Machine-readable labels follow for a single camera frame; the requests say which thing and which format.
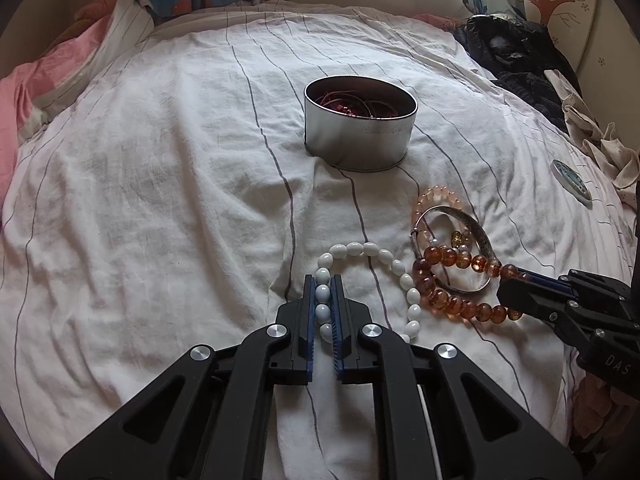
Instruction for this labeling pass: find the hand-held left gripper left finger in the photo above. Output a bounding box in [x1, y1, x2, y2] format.
[54, 274, 321, 480]

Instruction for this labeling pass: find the peach bead bracelet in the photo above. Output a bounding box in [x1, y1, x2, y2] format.
[411, 187, 473, 251]

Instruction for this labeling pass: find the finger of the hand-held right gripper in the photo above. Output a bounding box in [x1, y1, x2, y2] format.
[520, 269, 631, 311]
[496, 277, 601, 356]

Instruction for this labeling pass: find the round tin lid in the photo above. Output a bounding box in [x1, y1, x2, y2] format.
[550, 159, 593, 208]

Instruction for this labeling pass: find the amber bead bracelet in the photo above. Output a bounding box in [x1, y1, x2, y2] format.
[412, 245, 533, 323]

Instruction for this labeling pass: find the silver oval tin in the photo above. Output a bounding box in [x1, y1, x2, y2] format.
[303, 76, 418, 173]

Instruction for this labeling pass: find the black jacket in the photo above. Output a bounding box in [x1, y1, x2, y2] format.
[452, 14, 583, 133]

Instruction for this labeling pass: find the pile of mixed jewelry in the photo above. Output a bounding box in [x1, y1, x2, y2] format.
[312, 87, 408, 120]

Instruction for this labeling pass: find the pink quilt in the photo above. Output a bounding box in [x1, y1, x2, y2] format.
[0, 15, 121, 201]

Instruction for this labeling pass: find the orange cloth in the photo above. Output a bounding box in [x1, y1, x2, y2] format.
[74, 0, 117, 26]

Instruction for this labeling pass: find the silver bangle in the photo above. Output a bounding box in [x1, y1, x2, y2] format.
[410, 206, 496, 295]

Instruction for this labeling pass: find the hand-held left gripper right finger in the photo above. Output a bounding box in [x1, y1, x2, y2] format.
[330, 274, 583, 480]

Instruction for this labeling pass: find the small glass bead bracelet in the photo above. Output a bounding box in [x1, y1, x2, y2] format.
[447, 230, 473, 261]

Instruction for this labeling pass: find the beige cloth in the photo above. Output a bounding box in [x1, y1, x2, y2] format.
[545, 67, 640, 191]

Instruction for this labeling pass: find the white bead bracelet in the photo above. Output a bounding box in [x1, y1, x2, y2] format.
[314, 241, 423, 346]

